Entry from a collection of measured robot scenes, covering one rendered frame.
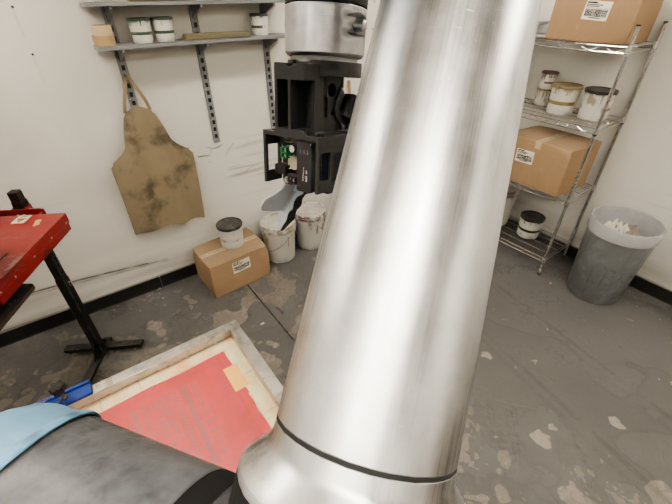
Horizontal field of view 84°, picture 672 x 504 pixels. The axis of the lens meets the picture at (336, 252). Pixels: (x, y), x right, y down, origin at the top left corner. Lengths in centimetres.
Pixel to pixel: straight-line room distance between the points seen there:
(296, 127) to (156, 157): 253
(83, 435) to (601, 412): 272
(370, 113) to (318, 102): 21
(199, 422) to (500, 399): 183
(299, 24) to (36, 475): 34
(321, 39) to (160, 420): 117
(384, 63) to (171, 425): 123
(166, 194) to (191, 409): 195
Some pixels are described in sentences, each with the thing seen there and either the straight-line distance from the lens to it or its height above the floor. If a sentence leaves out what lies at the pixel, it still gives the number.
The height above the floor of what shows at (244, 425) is 95.
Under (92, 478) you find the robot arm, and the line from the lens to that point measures 21.
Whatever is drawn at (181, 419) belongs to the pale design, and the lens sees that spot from 131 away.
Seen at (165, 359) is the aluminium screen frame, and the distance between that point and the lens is 142.
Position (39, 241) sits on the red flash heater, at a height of 110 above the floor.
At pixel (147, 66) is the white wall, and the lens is 282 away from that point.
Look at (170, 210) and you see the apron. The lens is 303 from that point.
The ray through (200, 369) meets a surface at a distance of 140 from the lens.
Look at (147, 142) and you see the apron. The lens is 285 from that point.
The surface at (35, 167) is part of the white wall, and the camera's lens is 288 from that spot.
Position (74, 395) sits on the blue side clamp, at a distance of 145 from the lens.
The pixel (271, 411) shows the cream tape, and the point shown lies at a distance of 125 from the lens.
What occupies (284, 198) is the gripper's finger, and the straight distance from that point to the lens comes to 46.
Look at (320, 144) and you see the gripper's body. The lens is 35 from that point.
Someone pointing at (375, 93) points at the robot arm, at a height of 197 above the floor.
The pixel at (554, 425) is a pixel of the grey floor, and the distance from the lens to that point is 262.
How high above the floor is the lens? 201
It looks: 35 degrees down
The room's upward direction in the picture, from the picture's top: straight up
